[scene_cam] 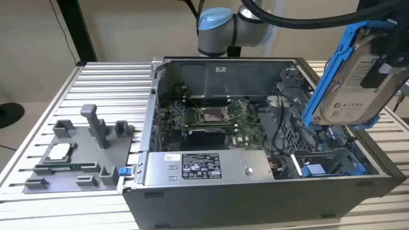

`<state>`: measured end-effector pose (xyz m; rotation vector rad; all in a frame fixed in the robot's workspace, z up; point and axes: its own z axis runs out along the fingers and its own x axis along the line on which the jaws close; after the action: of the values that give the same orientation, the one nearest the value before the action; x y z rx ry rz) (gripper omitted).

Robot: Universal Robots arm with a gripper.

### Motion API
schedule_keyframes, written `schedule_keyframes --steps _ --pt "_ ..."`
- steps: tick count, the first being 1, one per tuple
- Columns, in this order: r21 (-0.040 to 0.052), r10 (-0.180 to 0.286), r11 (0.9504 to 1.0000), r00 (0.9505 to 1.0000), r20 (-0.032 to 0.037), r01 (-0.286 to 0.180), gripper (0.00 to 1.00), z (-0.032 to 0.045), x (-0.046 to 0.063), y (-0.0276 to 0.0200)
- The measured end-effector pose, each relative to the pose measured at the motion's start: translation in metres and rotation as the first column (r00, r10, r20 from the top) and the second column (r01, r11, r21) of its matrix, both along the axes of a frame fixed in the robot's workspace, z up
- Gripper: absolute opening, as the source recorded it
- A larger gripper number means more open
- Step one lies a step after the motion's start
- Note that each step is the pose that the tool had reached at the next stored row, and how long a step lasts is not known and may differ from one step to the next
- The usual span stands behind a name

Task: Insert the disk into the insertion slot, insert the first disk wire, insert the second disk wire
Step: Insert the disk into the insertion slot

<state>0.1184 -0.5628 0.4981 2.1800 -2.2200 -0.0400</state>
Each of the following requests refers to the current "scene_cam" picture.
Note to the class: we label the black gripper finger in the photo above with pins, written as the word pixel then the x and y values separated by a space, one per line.
pixel 375 74

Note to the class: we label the hard disk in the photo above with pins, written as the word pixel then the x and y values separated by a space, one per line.
pixel 348 91

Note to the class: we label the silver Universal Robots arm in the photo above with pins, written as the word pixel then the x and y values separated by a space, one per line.
pixel 218 36

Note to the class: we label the blue disk carrier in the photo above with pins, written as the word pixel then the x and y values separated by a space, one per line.
pixel 315 170

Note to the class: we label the black RAM slot row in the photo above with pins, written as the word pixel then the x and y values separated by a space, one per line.
pixel 208 100
pixel 208 124

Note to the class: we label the green motherboard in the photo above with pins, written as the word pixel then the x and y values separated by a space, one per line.
pixel 252 141

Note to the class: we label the silver power supply unit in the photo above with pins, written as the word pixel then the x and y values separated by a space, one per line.
pixel 256 160

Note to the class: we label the CPU socket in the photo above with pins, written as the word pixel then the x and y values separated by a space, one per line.
pixel 211 116

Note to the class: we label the thin metal locking lever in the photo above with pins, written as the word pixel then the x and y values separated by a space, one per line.
pixel 194 102

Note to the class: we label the black graphics card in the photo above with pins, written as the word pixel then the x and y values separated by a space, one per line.
pixel 203 140

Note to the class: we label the open black PC case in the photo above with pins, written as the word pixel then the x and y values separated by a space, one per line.
pixel 224 206

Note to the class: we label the blue case latch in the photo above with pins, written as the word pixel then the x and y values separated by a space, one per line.
pixel 124 171

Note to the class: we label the gray parts rack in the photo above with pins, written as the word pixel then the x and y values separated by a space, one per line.
pixel 86 148

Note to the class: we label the green RAM stick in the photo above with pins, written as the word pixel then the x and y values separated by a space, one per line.
pixel 77 167

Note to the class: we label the silver CPU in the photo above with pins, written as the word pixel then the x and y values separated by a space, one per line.
pixel 61 151

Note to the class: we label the black round base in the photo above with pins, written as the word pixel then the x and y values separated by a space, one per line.
pixel 11 115

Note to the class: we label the blue plastic bay bracket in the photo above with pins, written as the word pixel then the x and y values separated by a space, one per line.
pixel 358 163

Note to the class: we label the black upright post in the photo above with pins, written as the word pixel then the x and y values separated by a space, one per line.
pixel 81 28

